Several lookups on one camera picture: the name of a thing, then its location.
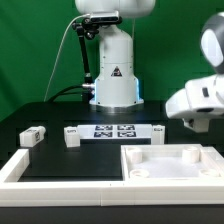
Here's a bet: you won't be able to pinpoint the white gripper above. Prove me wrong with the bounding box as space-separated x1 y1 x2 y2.
165 75 224 132

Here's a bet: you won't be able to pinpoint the white square table top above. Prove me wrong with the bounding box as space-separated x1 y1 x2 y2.
121 144 224 181

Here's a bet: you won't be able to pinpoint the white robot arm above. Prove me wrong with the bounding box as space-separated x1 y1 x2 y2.
75 0 224 133

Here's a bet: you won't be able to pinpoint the white U-shaped fence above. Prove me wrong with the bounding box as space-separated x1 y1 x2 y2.
0 149 224 207

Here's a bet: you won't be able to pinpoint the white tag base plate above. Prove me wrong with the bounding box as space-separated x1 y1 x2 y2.
77 124 152 140

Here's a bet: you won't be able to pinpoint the grey camera on mount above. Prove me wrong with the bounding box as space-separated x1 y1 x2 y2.
90 11 119 23

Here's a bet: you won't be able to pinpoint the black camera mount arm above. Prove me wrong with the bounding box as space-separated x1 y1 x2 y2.
72 18 99 102

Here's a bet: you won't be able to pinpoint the white camera cable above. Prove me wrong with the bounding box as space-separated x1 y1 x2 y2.
43 13 92 103

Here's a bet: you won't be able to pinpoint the black base cables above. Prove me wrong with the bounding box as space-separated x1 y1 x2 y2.
47 84 95 103

